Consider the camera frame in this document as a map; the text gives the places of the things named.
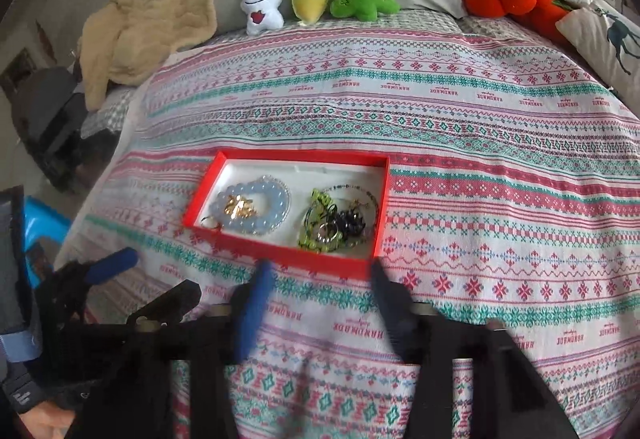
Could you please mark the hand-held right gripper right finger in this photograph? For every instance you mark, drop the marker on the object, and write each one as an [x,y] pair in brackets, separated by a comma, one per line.
[392,314]

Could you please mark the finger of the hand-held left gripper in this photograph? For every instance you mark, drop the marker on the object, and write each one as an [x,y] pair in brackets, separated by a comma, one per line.
[112,265]
[165,301]

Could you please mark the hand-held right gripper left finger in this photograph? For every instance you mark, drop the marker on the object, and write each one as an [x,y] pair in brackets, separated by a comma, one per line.
[255,309]

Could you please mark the red jewelry box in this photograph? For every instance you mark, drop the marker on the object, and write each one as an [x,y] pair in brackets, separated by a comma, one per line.
[280,254]

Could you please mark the black charm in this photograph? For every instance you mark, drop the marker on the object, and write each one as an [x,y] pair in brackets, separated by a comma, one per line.
[352,221]

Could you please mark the person's left hand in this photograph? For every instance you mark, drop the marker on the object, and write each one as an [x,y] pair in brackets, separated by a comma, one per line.
[45,421]

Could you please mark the bright blue object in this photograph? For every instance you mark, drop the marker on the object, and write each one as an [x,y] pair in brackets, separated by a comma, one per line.
[45,229]

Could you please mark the dark chair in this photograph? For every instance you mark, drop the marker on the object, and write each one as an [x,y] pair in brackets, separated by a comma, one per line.
[55,119]

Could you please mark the patterned bedspread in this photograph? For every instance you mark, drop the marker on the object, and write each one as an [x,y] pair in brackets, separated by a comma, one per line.
[450,144]

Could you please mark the beige quilted blanket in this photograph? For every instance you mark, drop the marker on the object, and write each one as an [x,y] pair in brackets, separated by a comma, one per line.
[150,19]

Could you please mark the white bunny plush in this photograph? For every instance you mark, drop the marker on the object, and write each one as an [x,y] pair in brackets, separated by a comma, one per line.
[262,4]

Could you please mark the deer print pillow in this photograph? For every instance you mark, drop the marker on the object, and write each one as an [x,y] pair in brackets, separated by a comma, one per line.
[600,34]

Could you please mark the wall picture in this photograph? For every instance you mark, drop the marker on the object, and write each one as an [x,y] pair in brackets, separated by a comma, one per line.
[45,41]
[17,71]

